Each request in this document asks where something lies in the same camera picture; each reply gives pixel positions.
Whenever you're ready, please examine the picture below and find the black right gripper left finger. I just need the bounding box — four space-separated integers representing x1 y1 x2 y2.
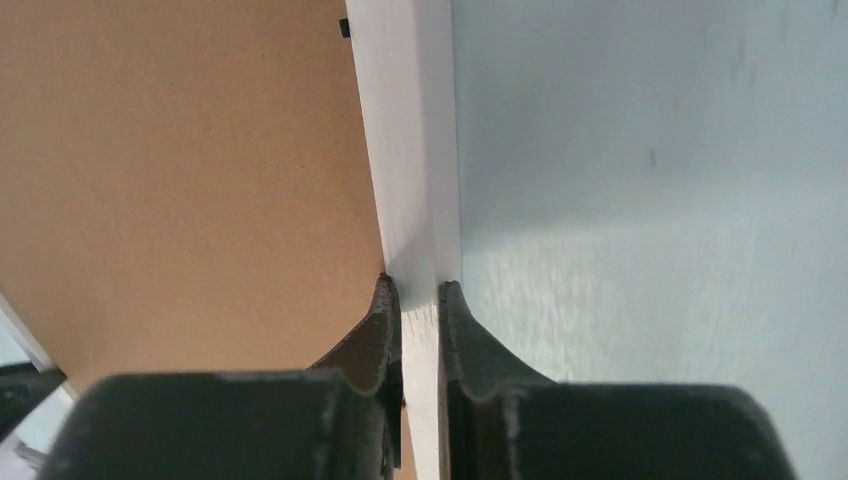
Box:
39 275 403 479

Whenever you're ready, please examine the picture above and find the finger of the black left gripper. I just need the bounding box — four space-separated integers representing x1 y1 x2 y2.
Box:
1 363 67 441

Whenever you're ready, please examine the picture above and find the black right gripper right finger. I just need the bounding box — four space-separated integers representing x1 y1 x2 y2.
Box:
439 281 796 479

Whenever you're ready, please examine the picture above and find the brown backing board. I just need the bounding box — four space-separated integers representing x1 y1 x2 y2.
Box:
1 1 385 397

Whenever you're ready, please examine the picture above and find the white picture frame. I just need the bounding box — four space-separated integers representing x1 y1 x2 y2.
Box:
1 1 450 479

